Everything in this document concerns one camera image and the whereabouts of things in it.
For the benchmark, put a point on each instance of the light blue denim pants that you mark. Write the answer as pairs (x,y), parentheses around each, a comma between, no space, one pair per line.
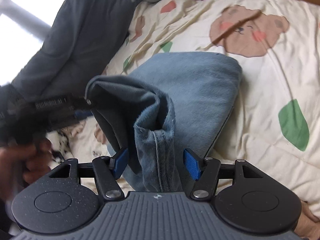
(171,102)

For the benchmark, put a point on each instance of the person's left hand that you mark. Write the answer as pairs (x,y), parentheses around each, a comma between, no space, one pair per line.
(26,162)

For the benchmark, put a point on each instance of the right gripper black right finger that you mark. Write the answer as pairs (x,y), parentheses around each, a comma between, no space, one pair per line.
(205,173)

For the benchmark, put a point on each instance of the cream bear print bedsheet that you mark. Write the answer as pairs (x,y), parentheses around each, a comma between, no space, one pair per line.
(275,121)

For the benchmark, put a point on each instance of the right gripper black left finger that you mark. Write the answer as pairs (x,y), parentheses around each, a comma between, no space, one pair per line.
(107,171)

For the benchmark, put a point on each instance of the person's right hand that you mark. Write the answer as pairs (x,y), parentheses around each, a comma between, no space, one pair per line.
(308,226)

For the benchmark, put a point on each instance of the white black fluffy plush blanket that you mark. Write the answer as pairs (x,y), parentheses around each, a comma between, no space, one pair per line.
(60,148)

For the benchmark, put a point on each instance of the dark grey pillow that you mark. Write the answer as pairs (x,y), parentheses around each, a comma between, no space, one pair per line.
(84,37)

